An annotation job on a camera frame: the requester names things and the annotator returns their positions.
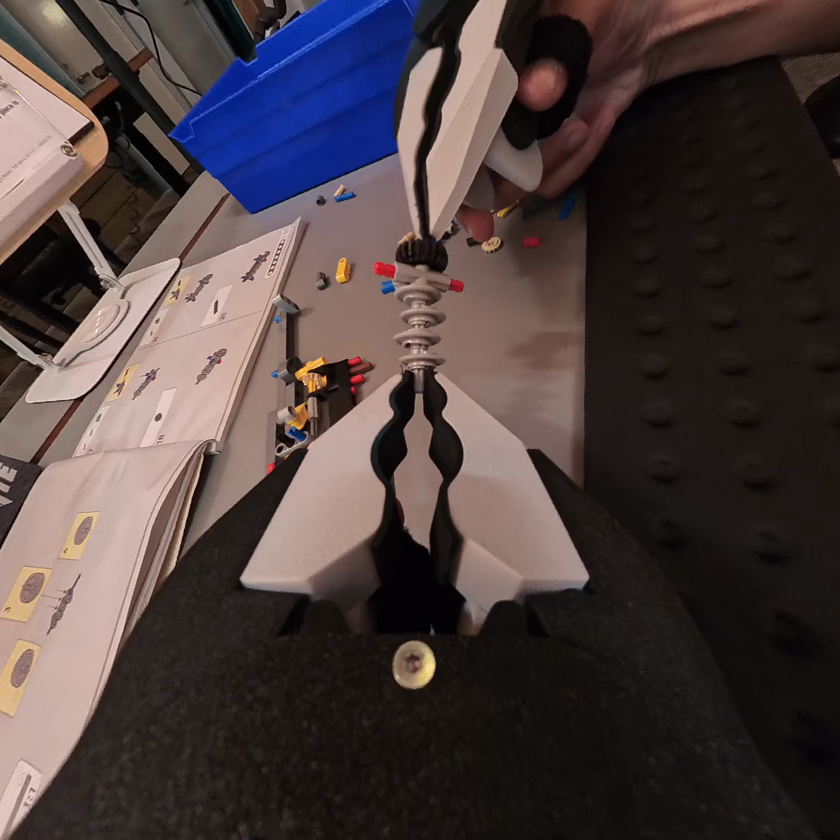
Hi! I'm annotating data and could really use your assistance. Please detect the person's right hand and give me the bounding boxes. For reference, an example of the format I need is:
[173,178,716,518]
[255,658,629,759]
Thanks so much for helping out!
[456,0,657,244]

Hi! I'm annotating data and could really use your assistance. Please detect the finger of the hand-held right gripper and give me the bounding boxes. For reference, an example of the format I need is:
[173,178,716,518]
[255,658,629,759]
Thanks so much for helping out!
[395,49,455,237]
[427,0,521,238]

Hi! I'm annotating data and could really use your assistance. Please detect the grey lego gear shaft assembly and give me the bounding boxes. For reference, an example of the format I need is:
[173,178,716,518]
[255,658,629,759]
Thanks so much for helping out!
[373,235,466,395]

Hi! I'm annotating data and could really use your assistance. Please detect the scattered lego pins and connectors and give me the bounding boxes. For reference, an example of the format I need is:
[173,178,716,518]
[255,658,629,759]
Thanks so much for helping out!
[446,189,580,256]

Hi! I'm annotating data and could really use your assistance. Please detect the long dark lego chassis assembly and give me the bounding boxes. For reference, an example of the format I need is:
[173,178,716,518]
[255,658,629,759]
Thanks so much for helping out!
[266,295,375,476]

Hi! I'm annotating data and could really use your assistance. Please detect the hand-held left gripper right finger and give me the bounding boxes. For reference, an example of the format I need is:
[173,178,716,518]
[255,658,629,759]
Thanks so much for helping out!
[420,373,590,634]

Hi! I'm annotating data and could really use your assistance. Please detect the printed paper sheet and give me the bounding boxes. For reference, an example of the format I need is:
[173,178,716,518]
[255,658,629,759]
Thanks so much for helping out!
[0,56,93,198]

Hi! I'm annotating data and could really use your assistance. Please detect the open instruction booklet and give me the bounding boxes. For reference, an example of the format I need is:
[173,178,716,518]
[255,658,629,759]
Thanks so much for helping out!
[0,217,308,815]

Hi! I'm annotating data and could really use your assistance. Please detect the person's right forearm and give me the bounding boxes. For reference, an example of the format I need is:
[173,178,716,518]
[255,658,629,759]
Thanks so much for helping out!
[656,0,840,89]

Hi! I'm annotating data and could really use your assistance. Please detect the white document stand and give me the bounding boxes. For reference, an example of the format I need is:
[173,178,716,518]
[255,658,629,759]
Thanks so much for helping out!
[0,141,181,404]

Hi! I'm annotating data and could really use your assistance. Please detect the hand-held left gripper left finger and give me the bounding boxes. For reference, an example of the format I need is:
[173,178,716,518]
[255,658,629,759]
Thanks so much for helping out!
[239,373,421,634]

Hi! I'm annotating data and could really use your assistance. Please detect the yellow car lego set box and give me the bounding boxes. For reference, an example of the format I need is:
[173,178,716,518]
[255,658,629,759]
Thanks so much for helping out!
[0,453,43,546]

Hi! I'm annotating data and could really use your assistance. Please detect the blue plastic bin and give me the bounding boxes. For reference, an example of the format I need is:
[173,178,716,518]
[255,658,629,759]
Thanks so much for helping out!
[169,0,421,214]

